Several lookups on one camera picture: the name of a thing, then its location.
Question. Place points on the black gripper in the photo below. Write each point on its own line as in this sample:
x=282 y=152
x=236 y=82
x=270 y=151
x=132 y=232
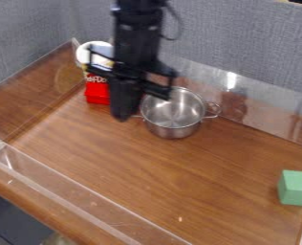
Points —
x=125 y=90

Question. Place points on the green foam block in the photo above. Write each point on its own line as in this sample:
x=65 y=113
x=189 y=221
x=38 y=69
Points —
x=290 y=187

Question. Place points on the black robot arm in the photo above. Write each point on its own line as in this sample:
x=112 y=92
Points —
x=130 y=65

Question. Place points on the red rectangular block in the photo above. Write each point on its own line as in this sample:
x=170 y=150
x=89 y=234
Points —
x=97 y=93

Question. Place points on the yellow Play-Doh can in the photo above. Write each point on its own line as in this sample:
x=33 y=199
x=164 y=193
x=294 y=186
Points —
x=85 y=58

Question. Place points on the small steel pot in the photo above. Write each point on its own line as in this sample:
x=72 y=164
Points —
x=176 y=118

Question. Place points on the clear acrylic table barrier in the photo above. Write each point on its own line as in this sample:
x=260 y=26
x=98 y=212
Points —
x=110 y=185

